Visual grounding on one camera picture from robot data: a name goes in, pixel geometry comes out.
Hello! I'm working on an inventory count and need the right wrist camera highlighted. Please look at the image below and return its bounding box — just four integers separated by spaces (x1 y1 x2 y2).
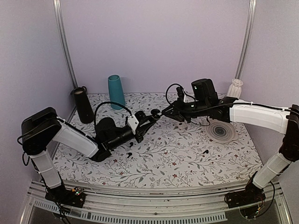
176 86 187 103

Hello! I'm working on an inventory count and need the swirl patterned plate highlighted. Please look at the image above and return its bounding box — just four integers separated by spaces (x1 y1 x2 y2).
205 122 237 144

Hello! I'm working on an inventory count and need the left aluminium post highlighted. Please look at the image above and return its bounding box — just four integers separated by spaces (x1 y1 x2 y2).
53 0 78 88

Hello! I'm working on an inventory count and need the teal tapered vase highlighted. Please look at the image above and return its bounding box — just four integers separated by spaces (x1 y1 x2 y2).
108 74 126 106

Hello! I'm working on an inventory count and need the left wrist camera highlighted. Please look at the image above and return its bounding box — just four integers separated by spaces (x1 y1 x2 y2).
127 111 145 135

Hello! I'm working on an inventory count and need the black tapered vase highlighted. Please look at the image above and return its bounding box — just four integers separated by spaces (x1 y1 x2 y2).
71 87 94 124

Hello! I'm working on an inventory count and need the aluminium front rail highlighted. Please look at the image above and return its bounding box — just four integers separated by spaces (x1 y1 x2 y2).
22 179 292 224

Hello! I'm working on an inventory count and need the white ribbed vase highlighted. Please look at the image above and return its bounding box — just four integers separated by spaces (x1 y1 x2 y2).
226 78 243 99

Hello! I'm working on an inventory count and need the black gold-trim charging case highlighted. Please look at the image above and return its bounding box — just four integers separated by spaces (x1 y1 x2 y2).
150 109 161 120

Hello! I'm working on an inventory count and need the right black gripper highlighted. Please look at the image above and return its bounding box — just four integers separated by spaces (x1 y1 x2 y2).
162 97 209 123

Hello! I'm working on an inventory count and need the cream case right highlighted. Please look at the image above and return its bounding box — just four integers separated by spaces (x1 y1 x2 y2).
178 123 187 130

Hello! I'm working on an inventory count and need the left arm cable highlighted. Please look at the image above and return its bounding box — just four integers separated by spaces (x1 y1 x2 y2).
93 101 133 126

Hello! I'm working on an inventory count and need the right aluminium post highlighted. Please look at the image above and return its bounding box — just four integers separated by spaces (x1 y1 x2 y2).
235 0 257 79

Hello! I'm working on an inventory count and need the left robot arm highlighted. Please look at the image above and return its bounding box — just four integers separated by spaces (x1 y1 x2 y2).
17 107 160 208

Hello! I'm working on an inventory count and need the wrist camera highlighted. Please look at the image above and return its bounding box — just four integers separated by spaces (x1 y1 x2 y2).
127 111 145 135
176 86 187 103

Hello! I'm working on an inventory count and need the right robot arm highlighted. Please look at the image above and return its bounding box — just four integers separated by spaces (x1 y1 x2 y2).
162 78 299 208

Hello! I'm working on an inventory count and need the aluminium post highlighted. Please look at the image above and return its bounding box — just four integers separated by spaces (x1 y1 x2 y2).
235 0 257 79
53 0 78 88

